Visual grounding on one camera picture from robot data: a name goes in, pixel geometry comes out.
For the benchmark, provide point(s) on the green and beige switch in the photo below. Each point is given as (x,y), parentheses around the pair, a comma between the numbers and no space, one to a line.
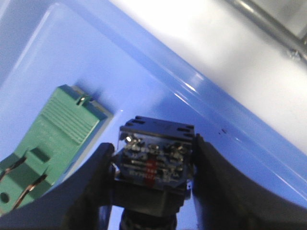
(57,138)

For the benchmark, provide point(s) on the blue plastic tray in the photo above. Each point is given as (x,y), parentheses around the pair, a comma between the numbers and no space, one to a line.
(93,45)

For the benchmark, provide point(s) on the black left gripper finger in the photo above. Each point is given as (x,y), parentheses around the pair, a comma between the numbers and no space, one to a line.
(74,204)

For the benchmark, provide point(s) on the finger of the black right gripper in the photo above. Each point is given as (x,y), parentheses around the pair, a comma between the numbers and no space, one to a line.
(226,199)

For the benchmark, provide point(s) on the grey metal rack frame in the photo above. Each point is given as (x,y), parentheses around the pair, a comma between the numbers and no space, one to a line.
(297,46)

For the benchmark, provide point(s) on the red emergency stop button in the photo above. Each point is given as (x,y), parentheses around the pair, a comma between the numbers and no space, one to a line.
(154,168)

